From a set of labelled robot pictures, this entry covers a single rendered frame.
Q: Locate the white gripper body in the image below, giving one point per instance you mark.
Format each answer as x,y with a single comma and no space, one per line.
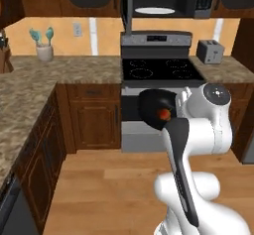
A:
184,97

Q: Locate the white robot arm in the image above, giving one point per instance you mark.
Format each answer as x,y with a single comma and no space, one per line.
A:
211,136

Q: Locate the white microwave plate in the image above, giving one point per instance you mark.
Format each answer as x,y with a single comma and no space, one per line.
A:
154,10

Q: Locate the brown lower cupboard door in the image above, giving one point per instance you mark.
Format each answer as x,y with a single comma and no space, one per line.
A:
94,125

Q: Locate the grey microwave door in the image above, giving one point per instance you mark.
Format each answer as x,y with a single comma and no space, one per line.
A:
128,11

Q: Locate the steel stove with black hob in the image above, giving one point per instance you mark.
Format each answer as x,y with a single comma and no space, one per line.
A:
155,68

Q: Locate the grey toaster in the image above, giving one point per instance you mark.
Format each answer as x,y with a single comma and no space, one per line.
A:
209,51

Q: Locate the brown lower cupboard beside stove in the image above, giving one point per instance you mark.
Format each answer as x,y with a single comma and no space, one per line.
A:
241,113

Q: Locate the brown tall cupboard panel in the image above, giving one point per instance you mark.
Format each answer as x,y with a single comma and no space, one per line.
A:
244,44

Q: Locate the grey appliance corner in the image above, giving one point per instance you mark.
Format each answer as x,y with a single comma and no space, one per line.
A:
248,153

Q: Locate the brown drawer front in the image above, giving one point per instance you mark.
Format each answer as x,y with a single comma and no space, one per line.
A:
76,92

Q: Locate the white utensil pot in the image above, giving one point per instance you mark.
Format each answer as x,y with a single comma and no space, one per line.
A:
44,53

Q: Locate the teal spatula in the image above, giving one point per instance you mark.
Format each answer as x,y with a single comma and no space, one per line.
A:
49,34
35,35

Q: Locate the brown lower cupboard run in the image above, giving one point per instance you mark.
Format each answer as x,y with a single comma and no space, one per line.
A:
43,153

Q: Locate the brown knife block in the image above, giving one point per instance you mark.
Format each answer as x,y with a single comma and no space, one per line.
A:
4,58

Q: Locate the dark grey dishwasher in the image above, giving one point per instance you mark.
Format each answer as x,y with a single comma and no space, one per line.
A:
15,212

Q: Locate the white wall outlet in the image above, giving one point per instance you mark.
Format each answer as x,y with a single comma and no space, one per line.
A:
77,29

